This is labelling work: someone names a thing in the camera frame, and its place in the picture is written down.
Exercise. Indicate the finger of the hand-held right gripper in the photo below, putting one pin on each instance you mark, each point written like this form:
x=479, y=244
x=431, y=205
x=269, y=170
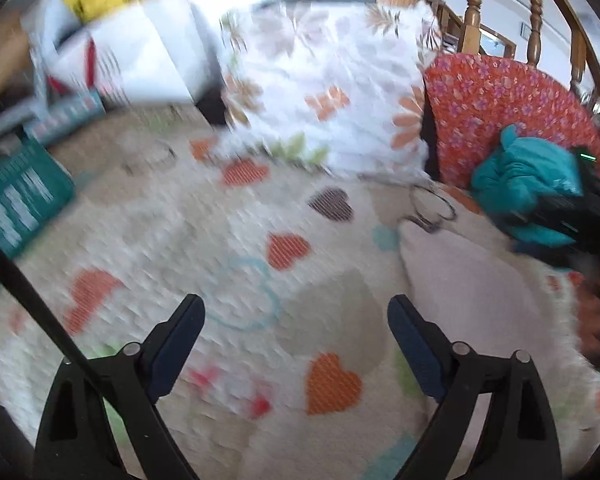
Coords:
x=527, y=217

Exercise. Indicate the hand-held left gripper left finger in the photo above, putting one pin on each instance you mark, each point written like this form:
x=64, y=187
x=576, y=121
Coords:
x=172, y=355

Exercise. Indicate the red floral pillow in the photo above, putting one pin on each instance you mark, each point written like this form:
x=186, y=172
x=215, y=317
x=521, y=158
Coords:
x=505, y=95

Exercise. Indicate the heart printed blanket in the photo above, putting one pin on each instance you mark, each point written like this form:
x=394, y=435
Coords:
x=180, y=210

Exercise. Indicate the teal and red patterned box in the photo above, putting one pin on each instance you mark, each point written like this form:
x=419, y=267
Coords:
x=65, y=115

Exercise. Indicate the teal cardboard box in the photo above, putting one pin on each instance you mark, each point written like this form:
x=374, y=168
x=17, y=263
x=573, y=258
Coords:
x=20, y=200

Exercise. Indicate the white floral pillow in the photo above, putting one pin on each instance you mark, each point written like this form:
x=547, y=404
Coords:
x=330, y=70

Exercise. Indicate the pale pink cloth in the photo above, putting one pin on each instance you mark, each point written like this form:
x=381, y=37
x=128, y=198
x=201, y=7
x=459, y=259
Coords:
x=470, y=285

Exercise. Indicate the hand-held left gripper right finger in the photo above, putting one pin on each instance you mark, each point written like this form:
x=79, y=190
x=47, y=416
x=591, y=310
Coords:
x=417, y=355

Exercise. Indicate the teal cloth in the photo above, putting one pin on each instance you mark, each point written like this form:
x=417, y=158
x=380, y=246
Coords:
x=525, y=170

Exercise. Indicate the white plastic bag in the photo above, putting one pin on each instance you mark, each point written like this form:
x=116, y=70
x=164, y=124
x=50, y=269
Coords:
x=140, y=50

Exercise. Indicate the person's right forearm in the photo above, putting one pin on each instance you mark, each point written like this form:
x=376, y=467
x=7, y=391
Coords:
x=597, y=320

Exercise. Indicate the grey metal shelf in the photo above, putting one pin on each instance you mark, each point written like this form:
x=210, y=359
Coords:
x=5, y=125

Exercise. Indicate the wooden bed headboard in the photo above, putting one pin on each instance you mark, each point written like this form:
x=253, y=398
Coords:
x=472, y=10

